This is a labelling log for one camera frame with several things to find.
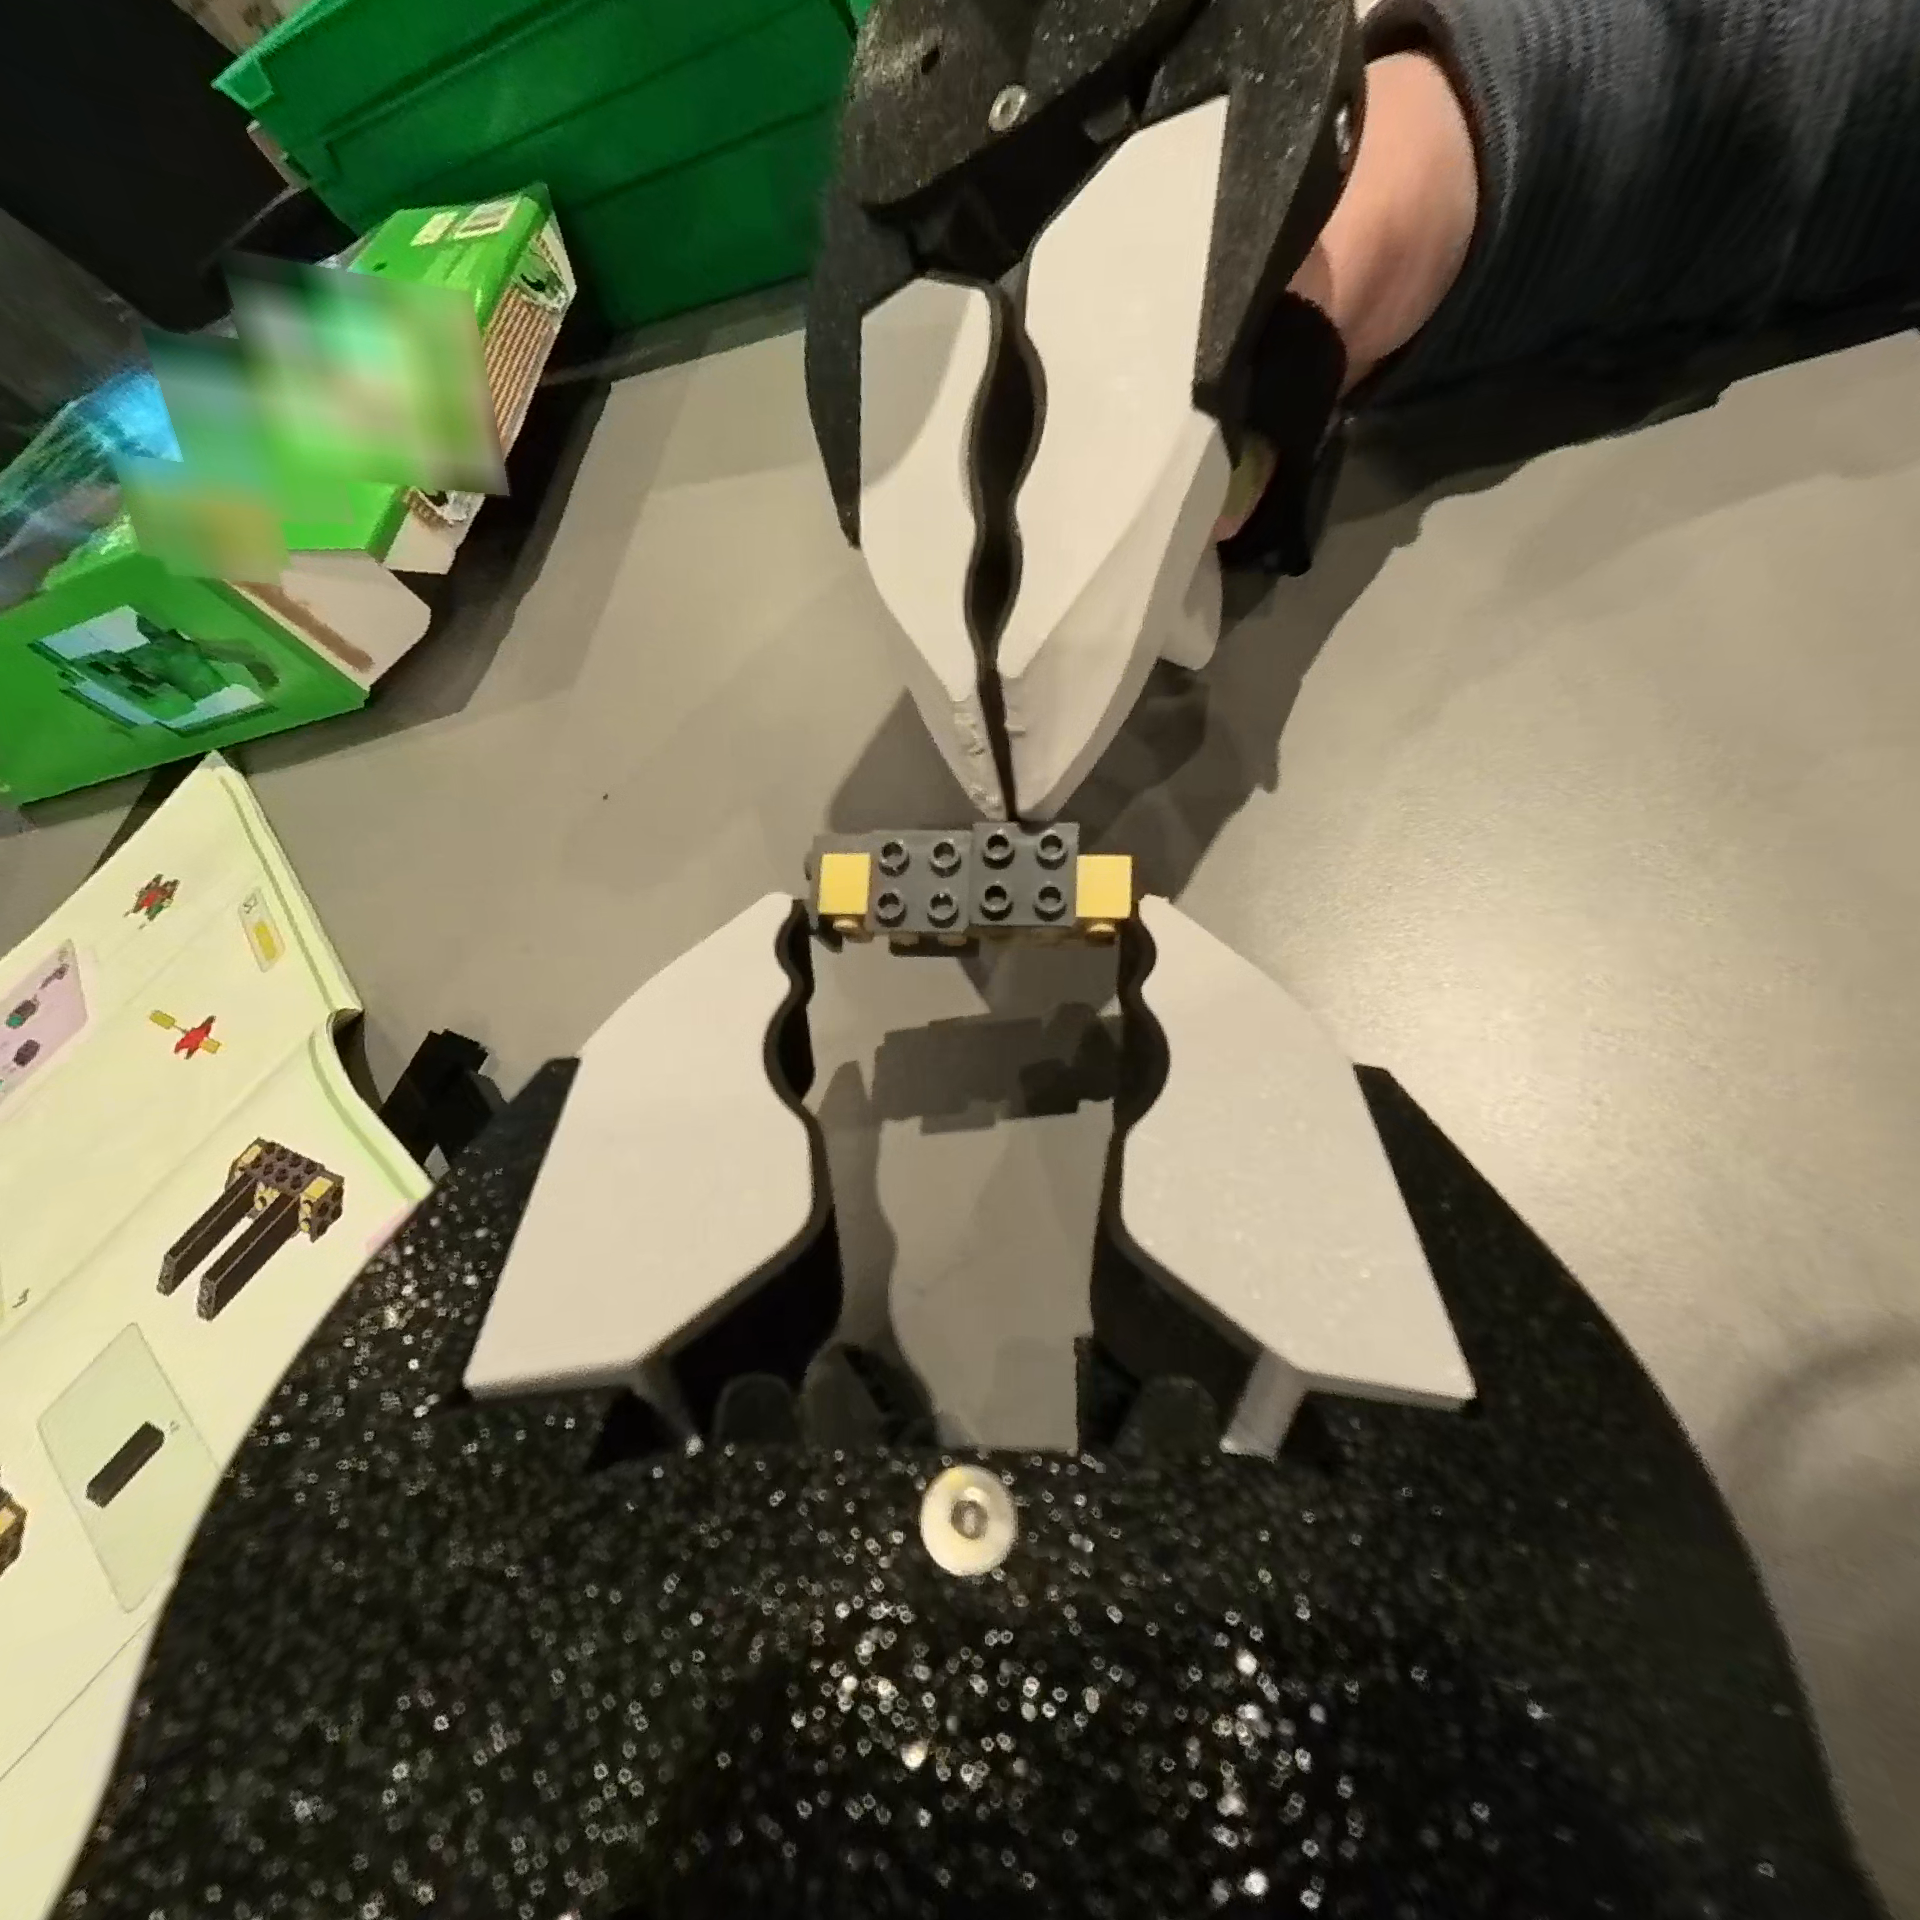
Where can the white brown toy box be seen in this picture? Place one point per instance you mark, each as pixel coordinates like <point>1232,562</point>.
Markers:
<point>355,604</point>

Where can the large green toy box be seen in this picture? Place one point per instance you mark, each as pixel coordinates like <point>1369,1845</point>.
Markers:
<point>165,690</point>

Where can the grey desk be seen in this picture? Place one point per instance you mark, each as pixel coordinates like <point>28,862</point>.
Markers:
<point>1581,897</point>

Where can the brick building instruction booklet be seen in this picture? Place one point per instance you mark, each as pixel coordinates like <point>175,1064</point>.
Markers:
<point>155,1139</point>

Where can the clear plastic bag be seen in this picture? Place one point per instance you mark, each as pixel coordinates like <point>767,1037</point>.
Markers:
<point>67,478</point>

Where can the dark grey tan brick assembly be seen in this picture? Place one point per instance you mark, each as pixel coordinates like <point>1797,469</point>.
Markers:
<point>977,889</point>

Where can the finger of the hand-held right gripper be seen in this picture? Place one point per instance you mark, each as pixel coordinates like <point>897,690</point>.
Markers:
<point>1111,449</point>
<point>912,525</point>

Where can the person's right forearm dark sleeve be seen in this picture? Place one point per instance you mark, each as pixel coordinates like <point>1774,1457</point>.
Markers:
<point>1651,179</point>

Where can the black brick piece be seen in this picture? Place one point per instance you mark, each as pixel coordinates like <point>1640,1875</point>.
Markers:
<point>439,1089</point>

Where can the green plastic bin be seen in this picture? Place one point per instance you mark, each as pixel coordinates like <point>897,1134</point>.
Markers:
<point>500,57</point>
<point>661,219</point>

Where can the small green carton box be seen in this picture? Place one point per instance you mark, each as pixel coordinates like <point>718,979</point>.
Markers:
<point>505,283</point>

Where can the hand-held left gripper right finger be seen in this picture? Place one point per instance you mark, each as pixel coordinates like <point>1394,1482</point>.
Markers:
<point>1276,1171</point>

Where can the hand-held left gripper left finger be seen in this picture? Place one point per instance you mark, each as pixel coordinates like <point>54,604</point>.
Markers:
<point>661,1171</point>

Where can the person's right hand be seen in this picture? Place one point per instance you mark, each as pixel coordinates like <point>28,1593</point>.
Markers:
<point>1394,255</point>

